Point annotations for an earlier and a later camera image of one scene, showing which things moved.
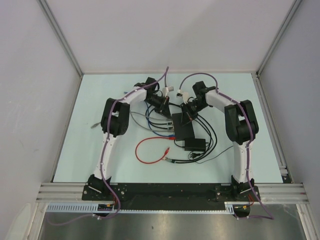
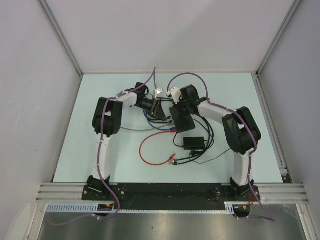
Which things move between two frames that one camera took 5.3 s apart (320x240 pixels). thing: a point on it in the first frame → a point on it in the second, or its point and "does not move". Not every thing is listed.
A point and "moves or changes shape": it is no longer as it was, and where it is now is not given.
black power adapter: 195,144 does not move
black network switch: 183,128 moves or changes shape
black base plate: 172,192 does not move
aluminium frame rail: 268,192 does not move
